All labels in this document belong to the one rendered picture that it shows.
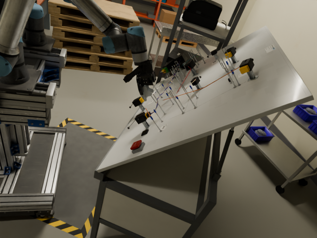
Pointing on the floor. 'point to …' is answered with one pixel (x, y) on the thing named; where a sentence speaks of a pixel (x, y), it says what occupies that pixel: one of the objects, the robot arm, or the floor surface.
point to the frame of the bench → (151, 201)
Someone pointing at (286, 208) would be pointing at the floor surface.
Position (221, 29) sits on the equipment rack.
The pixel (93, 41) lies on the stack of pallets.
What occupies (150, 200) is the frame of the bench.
